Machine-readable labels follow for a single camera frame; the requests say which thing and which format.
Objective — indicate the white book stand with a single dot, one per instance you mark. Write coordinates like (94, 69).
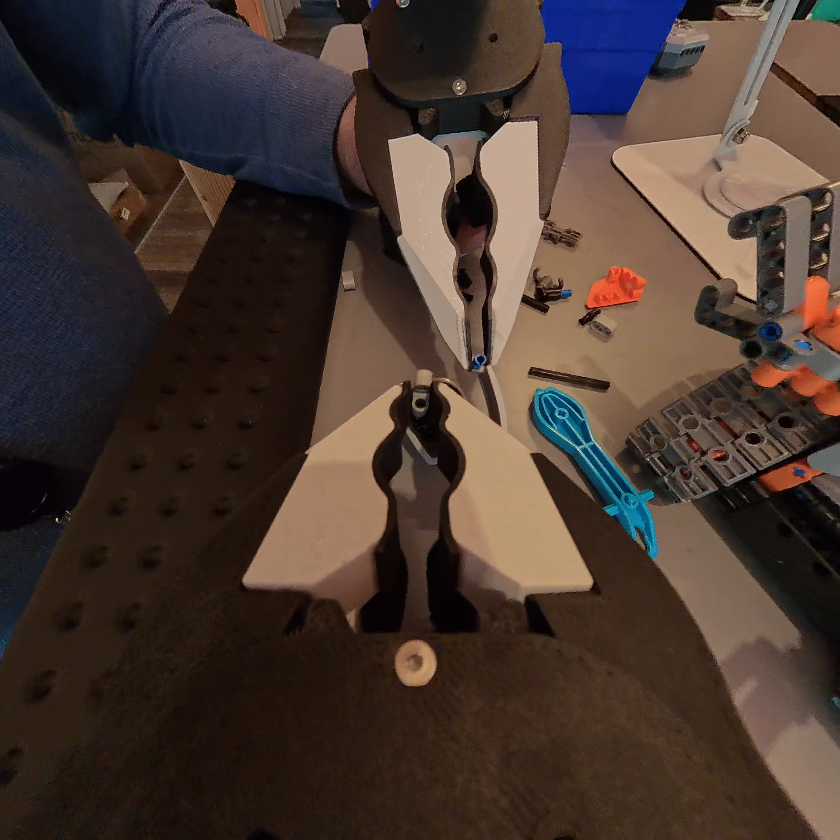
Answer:
(663, 170)

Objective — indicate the short black axle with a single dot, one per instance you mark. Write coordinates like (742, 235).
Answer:
(535, 303)

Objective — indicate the blue plastic separator tool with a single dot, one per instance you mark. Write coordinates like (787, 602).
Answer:
(590, 459)

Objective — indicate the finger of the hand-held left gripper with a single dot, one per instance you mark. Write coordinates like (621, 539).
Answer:
(420, 197)
(518, 184)

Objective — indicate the small light grey beam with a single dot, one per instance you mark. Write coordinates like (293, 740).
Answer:
(602, 325)

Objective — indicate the long black axle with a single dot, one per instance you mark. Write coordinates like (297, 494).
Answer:
(568, 379)

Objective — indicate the blue storage bin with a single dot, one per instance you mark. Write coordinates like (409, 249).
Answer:
(604, 52)

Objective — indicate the cardboard box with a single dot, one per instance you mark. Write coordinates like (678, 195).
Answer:
(118, 197)

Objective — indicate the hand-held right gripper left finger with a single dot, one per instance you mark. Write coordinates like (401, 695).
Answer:
(315, 525)

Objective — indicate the grey white motor block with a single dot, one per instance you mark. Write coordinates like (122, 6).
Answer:
(682, 46)

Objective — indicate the dark grey cross connector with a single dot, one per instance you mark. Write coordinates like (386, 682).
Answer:
(562, 233)

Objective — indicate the person's left hand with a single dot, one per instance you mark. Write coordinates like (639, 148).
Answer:
(354, 151)

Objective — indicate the dark grey claw piece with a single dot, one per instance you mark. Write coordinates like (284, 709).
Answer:
(546, 285)

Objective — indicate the grey orange tracked toy robot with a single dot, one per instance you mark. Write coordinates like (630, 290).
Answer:
(722, 426)

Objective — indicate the black studded panel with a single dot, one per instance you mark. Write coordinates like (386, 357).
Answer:
(197, 361)

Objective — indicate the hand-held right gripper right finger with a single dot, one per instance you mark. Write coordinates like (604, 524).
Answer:
(518, 525)

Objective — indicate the small light grey block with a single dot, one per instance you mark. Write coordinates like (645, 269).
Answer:
(349, 279)

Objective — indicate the orange angled piece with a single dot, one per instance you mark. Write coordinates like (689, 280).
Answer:
(613, 289)

